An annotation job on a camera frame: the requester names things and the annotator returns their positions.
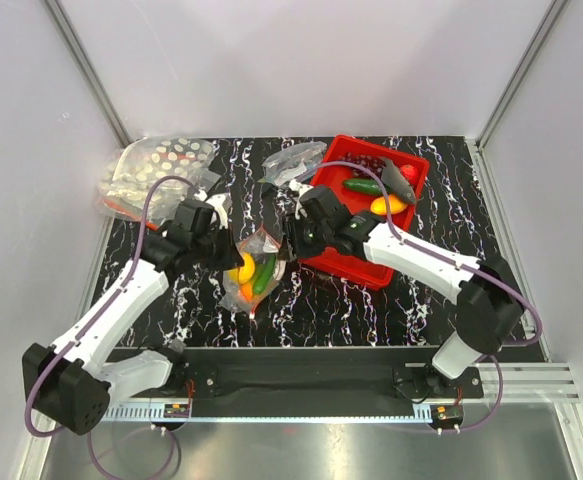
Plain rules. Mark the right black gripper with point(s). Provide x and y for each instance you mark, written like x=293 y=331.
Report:
x=290 y=245

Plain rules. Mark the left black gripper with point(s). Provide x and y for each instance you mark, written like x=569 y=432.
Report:
x=231 y=257

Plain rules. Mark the yellow toy lemon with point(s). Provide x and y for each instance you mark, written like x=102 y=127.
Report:
x=244 y=273
x=391 y=205

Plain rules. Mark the green toy cucumber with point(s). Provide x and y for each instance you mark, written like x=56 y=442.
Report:
x=364 y=186
x=263 y=278

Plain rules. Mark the orange zip top bag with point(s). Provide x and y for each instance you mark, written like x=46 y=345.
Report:
x=260 y=245

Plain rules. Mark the orange green toy mango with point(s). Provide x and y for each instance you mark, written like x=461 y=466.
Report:
x=247 y=292

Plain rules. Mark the red toy apple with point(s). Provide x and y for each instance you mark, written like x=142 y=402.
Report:
x=411 y=174

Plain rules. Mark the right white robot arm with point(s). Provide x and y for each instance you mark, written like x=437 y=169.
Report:
x=484 y=293

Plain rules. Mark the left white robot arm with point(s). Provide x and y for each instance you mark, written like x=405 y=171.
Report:
x=71 y=381

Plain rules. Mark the clear bag with contents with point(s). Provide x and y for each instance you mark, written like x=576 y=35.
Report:
x=292 y=162

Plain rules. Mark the stack of zip bags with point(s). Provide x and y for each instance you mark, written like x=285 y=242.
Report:
x=158 y=171

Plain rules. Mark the purple toy grapes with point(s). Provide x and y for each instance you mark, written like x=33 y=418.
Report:
x=374 y=164

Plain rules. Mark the grey toy fish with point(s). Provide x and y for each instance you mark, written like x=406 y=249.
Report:
x=392 y=177

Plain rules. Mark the left connector board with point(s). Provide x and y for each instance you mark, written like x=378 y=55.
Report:
x=177 y=410

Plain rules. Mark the connector board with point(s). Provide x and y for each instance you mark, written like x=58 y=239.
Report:
x=177 y=410
x=449 y=413

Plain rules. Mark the right connector board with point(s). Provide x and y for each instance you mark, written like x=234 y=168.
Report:
x=449 y=413

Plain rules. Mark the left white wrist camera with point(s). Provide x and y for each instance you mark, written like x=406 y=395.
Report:
x=221 y=204

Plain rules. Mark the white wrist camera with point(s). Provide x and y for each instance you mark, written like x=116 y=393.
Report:
x=299 y=188
x=221 y=204

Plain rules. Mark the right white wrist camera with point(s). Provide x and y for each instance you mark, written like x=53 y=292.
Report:
x=299 y=188

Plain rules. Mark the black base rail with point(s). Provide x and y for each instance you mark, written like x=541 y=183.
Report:
x=264 y=383

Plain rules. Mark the aluminium slotted rail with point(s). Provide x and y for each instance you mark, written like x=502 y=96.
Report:
x=138 y=412

